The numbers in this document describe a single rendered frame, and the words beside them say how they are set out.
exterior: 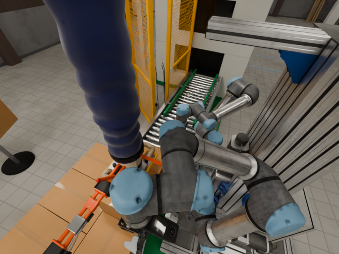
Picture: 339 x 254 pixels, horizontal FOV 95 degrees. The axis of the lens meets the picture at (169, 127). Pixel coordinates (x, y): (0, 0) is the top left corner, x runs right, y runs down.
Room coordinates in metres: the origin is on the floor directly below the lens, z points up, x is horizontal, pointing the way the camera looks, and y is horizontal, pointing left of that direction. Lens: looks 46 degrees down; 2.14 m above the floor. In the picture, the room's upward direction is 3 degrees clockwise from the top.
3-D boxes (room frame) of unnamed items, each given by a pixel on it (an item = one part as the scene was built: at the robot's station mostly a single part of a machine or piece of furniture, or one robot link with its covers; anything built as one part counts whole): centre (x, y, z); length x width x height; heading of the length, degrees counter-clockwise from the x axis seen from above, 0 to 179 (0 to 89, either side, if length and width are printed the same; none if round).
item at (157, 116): (2.16, 0.02, 0.50); 2.31 x 0.05 x 0.19; 159
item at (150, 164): (0.57, 0.19, 1.08); 0.34 x 0.10 x 0.05; 158
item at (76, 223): (0.17, 0.45, 1.18); 0.07 x 0.07 x 0.04; 68
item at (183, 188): (0.15, -0.03, 1.82); 0.11 x 0.11 x 0.08; 10
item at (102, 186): (0.37, 0.37, 1.18); 0.10 x 0.08 x 0.06; 68
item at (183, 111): (0.76, -0.08, 1.48); 0.09 x 0.08 x 0.11; 121
